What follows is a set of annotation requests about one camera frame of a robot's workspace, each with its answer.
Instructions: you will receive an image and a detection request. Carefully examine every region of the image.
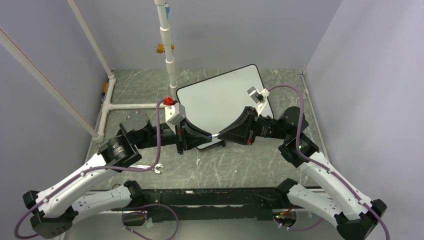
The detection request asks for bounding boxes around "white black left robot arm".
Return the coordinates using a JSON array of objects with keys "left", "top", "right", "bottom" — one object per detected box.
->
[{"left": 23, "top": 113, "right": 212, "bottom": 239}]

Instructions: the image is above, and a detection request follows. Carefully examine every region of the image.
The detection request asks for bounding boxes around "white whiteboard black frame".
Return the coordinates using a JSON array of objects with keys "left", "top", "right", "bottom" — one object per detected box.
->
[{"left": 176, "top": 64, "right": 266, "bottom": 135}]

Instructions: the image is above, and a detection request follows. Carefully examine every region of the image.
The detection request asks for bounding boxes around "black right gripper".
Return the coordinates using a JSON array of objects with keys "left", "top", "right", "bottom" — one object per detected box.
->
[{"left": 218, "top": 105, "right": 291, "bottom": 145}]

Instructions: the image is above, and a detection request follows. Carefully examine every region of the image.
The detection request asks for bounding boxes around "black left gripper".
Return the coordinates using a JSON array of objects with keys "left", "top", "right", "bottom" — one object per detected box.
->
[{"left": 134, "top": 115, "right": 211, "bottom": 154}]

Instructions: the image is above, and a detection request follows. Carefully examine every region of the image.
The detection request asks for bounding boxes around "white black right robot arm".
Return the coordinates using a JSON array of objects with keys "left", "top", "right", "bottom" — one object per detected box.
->
[{"left": 217, "top": 106, "right": 387, "bottom": 240}]

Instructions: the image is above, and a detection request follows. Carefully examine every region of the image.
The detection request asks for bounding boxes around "silver wrench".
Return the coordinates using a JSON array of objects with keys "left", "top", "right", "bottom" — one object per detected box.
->
[{"left": 130, "top": 163, "right": 164, "bottom": 175}]

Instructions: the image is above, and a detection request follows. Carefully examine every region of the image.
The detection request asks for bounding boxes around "white PVC pipe frame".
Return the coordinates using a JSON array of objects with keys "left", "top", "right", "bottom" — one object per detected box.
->
[{"left": 0, "top": 0, "right": 178, "bottom": 142}]

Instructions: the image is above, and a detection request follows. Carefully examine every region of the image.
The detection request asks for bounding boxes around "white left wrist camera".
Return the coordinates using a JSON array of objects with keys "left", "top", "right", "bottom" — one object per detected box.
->
[{"left": 164, "top": 102, "right": 186, "bottom": 128}]

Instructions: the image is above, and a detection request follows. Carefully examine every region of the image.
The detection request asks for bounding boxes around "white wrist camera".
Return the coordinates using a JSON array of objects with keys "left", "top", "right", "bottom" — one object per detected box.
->
[
  {"left": 247, "top": 86, "right": 270, "bottom": 115},
  {"left": 164, "top": 102, "right": 186, "bottom": 128}
]

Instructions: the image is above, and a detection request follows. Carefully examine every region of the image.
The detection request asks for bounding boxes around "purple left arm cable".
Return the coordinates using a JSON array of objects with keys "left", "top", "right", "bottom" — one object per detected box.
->
[{"left": 13, "top": 97, "right": 167, "bottom": 240}]

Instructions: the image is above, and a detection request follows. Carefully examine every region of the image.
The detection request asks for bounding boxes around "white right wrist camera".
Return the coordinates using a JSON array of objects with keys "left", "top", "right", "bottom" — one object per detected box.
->
[{"left": 247, "top": 86, "right": 270, "bottom": 115}]

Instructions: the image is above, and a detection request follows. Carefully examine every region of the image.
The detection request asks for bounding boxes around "yellow pipe clamp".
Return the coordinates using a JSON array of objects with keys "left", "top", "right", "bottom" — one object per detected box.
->
[{"left": 154, "top": 44, "right": 165, "bottom": 54}]

